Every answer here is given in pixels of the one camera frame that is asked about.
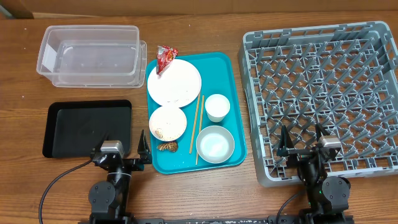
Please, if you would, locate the red snack wrapper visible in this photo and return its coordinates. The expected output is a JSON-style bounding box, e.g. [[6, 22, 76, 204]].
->
[[156, 45, 178, 76]]

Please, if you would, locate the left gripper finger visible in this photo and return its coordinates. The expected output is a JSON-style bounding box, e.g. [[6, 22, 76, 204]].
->
[[92, 133, 109, 153], [137, 130, 152, 159]]

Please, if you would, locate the wooden chopstick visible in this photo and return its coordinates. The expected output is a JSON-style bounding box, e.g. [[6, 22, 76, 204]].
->
[[195, 95, 205, 166], [189, 92, 200, 154]]

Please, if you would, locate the brown dried mushroom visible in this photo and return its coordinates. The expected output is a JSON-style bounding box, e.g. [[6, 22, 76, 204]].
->
[[157, 141, 178, 152]]

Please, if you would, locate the grey dishwasher rack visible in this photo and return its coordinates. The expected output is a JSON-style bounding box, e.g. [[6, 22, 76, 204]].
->
[[238, 21, 397, 187]]

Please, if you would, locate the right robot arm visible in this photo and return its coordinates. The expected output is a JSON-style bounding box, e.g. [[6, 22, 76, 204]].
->
[[275, 123, 354, 223]]

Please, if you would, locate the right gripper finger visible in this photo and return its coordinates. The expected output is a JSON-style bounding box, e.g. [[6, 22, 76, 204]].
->
[[278, 125, 294, 150], [315, 123, 330, 139]]

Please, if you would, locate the small white bowl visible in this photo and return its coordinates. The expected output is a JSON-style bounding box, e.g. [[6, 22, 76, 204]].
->
[[149, 106, 187, 142]]

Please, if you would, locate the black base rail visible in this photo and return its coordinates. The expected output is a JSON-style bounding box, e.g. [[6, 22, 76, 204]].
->
[[130, 214, 355, 224]]

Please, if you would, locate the white cup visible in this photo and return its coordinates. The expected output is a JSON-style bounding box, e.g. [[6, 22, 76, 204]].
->
[[205, 94, 231, 123]]

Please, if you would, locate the black plastic tray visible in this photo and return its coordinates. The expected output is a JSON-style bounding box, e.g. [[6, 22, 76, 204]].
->
[[42, 100, 132, 158]]

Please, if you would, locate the clear plastic bin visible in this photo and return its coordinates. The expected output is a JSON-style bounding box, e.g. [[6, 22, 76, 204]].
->
[[36, 25, 147, 88]]

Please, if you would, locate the teal serving tray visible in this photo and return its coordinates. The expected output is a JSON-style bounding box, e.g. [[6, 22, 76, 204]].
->
[[146, 52, 247, 174]]

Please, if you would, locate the left wooden chopstick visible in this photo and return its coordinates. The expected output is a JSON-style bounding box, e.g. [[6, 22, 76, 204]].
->
[[189, 92, 200, 154]]

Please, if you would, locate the grey rimmed bowl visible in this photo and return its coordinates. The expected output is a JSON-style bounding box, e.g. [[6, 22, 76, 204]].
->
[[196, 126, 235, 164]]

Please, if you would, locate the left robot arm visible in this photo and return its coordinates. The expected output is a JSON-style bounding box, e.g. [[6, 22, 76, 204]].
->
[[88, 133, 152, 223]]

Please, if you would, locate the right wooden chopstick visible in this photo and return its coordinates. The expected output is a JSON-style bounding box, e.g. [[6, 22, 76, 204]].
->
[[195, 95, 205, 166]]

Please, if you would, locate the large white plate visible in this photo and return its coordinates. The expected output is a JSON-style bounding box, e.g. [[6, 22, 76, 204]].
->
[[147, 59, 201, 108]]

